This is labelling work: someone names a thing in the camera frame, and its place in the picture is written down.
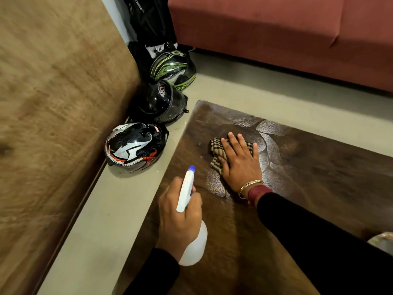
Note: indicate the person's left forearm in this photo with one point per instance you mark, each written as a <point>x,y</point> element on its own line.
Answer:
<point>153,273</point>

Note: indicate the glossy black helmet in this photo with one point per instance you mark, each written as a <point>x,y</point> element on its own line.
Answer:
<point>156,101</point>

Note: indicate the white black red helmet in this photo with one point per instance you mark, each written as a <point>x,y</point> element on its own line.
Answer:
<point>132,145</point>

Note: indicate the person's right hand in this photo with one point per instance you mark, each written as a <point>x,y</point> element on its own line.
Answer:
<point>242,168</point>

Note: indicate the checkered brown cleaning cloth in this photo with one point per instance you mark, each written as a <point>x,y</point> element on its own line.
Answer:
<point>216,150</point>

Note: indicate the brown fabric sofa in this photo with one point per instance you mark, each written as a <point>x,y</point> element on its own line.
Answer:
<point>55,119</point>

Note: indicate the person's right forearm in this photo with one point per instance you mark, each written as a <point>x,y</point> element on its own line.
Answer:
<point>322,248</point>

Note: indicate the person's right middle finger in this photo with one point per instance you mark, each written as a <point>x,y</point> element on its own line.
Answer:
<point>235,144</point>

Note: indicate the person's left hand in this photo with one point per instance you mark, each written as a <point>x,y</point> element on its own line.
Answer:
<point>175,224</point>

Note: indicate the white spray bottle blue nozzle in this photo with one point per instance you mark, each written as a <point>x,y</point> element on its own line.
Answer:
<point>196,245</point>

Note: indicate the green striped black helmet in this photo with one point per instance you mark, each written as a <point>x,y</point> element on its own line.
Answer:
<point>172,69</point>

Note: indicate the person's right thumb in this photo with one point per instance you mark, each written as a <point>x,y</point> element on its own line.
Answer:
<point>224,172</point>

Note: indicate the red sofa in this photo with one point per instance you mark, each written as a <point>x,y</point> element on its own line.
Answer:
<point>276,30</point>

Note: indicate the black bag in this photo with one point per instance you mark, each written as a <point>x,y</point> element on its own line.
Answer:
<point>150,21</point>

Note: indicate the gold bangles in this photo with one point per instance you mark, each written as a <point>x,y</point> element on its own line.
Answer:
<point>252,183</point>

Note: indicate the person's right little finger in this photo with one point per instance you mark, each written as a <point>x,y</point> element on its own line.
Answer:
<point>255,151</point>

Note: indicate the person's left thumb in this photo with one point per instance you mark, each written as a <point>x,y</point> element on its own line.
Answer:
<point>196,207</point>

